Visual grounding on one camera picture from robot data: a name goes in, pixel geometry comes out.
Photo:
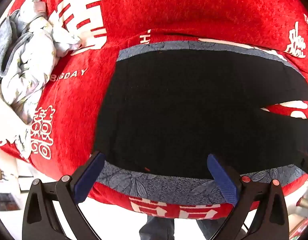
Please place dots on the pile of pale crumpled clothes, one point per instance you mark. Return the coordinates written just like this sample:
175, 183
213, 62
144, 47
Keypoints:
31, 62

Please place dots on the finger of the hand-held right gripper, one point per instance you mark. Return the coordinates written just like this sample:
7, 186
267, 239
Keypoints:
307, 163

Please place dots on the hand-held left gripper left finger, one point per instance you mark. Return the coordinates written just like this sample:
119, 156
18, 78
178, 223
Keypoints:
90, 175

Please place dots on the grey-blue cloth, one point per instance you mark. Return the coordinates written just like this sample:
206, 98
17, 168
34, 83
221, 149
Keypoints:
4, 42

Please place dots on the black pants with floral trim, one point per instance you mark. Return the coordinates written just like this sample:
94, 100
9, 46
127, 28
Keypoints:
181, 105

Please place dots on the red printed blanket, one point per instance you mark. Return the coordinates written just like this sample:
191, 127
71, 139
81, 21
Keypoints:
169, 10

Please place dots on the colourful packet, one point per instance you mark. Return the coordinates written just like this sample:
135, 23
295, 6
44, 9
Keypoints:
300, 228

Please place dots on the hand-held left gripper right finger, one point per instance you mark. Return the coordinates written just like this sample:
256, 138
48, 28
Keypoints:
222, 177

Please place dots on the person's legs in jeans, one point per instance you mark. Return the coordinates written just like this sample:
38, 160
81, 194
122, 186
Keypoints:
156, 228

